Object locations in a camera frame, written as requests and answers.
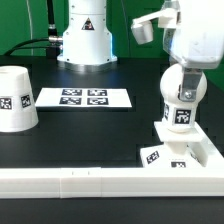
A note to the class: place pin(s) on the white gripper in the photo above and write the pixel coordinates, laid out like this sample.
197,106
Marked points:
196,41

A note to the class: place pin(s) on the white lamp bulb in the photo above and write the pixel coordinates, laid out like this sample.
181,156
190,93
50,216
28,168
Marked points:
179,116

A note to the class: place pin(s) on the white lamp base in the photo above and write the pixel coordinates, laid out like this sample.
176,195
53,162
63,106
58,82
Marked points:
174,152

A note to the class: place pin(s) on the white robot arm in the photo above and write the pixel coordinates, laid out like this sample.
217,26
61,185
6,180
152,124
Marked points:
87,42

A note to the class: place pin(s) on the white lamp shade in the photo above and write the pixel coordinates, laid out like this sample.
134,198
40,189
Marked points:
17,106

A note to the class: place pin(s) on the white marker sheet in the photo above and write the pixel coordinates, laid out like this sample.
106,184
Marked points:
83,97

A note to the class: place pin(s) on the white L-shaped fence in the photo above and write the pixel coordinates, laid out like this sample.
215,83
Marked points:
207,180

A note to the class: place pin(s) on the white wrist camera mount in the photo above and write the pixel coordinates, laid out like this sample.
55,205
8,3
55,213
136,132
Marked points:
142,27

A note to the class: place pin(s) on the black cable connector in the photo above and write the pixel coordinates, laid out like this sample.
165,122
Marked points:
55,40

